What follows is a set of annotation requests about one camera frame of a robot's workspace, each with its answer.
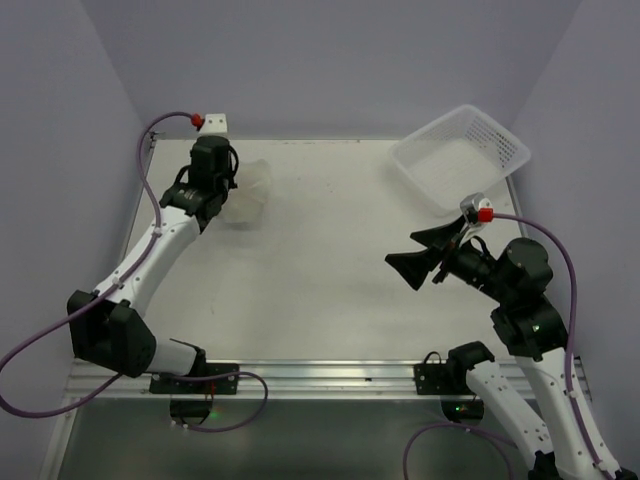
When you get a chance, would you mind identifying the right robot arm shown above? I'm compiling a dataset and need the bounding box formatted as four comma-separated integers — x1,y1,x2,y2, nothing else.
385,208,637,479

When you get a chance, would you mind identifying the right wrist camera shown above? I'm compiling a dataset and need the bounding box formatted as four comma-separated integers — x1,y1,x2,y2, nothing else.
460,193,494,225

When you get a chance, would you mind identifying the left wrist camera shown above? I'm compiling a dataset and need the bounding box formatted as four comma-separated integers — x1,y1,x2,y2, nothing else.
198,114,228,137

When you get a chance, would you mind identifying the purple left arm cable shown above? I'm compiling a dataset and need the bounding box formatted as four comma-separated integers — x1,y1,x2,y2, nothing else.
0,112,270,434

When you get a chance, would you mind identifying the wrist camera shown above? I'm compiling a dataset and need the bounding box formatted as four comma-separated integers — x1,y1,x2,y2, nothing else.
460,193,494,225
198,114,228,137

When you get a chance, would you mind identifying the aluminium mounting rail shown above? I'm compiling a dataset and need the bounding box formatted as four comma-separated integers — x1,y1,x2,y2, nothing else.
62,357,594,401

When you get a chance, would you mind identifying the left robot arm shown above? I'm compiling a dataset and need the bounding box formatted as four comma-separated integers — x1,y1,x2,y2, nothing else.
67,135,239,378

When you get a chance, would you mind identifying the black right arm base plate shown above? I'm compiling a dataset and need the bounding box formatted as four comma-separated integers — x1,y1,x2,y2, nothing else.
413,351,472,396

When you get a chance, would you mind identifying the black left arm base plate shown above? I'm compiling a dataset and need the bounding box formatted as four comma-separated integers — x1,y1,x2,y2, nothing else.
149,362,240,395

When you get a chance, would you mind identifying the white plastic mesh basket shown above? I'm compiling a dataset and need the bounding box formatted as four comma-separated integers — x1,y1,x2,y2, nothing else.
389,104,531,217

